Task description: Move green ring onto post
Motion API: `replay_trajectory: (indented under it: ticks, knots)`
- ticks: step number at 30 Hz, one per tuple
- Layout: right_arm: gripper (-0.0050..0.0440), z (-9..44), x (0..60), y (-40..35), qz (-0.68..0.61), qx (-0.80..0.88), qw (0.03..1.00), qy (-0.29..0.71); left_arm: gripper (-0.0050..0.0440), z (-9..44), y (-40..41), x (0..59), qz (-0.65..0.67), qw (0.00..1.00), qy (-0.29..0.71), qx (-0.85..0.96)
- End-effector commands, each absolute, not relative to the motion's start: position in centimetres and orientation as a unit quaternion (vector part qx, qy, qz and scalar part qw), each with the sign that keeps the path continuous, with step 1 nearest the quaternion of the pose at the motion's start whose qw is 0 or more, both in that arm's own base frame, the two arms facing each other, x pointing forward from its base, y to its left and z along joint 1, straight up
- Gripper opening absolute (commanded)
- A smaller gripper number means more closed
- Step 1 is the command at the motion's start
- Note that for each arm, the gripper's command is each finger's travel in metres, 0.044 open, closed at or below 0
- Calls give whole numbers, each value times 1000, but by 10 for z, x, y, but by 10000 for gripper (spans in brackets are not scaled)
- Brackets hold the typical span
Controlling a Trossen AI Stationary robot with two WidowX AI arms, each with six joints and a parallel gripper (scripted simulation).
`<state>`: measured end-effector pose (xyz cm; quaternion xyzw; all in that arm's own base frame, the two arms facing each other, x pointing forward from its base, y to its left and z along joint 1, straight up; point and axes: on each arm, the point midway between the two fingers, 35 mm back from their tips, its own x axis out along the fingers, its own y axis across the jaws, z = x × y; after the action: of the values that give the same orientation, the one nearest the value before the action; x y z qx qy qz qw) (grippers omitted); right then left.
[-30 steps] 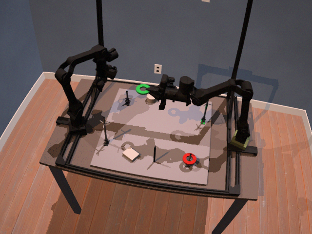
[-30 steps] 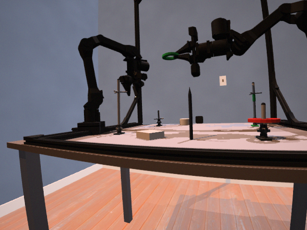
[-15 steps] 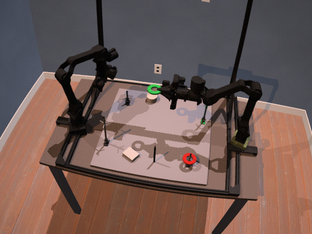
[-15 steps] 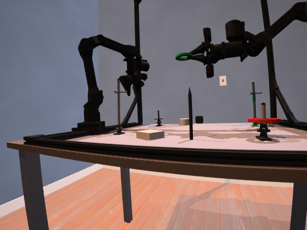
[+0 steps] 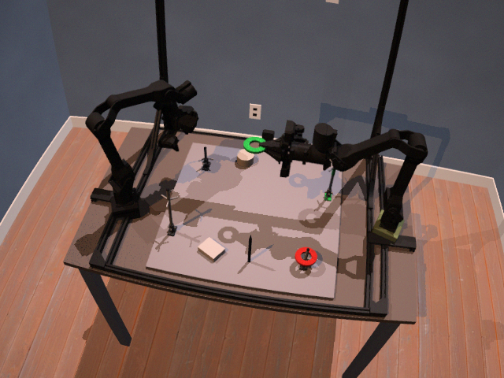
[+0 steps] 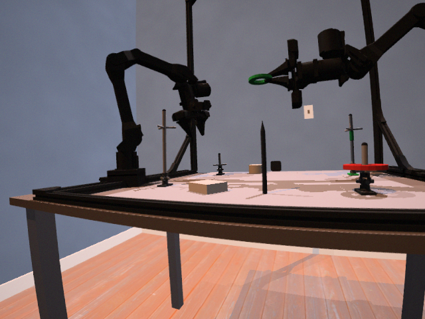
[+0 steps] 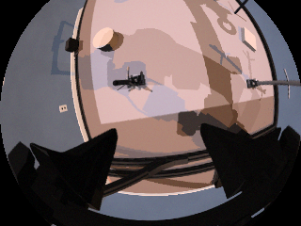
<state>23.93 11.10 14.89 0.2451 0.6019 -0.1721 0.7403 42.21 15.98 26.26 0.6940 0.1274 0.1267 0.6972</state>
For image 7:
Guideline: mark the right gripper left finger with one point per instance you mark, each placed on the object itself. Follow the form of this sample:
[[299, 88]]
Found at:
[[83, 168]]

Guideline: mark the tall brown post with crossbar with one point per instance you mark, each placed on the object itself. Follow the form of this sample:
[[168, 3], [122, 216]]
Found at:
[[257, 83]]

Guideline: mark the beige short cylinder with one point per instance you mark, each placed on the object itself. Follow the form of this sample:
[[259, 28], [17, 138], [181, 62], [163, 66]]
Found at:
[[106, 39]]

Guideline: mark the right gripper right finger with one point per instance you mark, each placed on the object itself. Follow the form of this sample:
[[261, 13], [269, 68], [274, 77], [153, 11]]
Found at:
[[235, 156]]

